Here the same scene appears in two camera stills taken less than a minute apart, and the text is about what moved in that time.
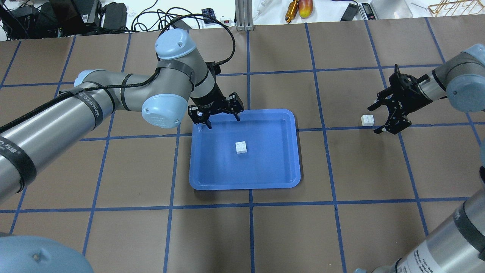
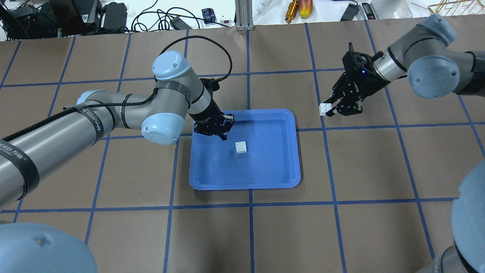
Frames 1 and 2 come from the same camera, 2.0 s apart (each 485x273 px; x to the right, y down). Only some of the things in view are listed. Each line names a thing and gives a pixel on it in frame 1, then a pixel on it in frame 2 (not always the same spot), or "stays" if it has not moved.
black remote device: (349, 13) stays
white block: (241, 147) stays
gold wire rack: (454, 7) stays
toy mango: (305, 8) stays
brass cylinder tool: (291, 11) stays
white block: (367, 120) → (324, 108)
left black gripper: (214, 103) → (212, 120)
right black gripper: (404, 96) → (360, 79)
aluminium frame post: (244, 15) stays
